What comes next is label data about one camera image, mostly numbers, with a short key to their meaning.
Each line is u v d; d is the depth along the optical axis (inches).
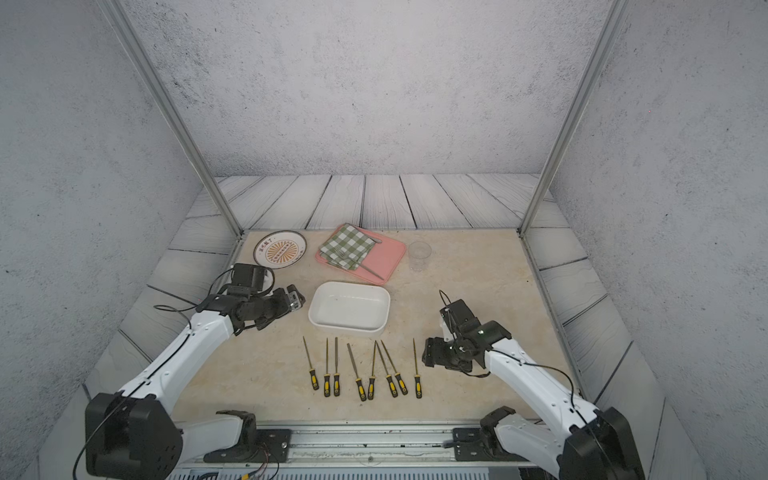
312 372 33.5
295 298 30.0
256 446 27.5
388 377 33.2
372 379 32.8
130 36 28.8
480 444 28.4
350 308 38.4
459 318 25.0
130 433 15.4
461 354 22.6
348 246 45.2
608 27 28.5
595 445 15.2
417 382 32.6
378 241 46.4
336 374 33.3
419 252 43.7
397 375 33.2
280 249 45.3
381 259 44.1
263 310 27.1
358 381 32.6
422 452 28.6
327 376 33.3
